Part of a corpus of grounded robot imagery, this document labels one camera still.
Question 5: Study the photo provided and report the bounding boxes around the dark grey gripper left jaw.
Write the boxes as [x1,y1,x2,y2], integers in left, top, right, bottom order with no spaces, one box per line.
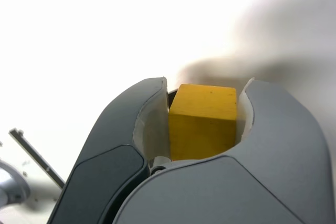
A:
[48,77,172,224]

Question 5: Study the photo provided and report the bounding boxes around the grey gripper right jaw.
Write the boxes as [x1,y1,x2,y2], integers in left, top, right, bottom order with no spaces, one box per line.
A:
[112,77,330,224]

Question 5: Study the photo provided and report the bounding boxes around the yellow cube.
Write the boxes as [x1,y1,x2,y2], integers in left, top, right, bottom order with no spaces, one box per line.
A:
[167,83,238,162]

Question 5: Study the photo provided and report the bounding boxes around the black tape strip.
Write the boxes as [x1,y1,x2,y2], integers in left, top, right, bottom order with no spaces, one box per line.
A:
[9,128,66,189]

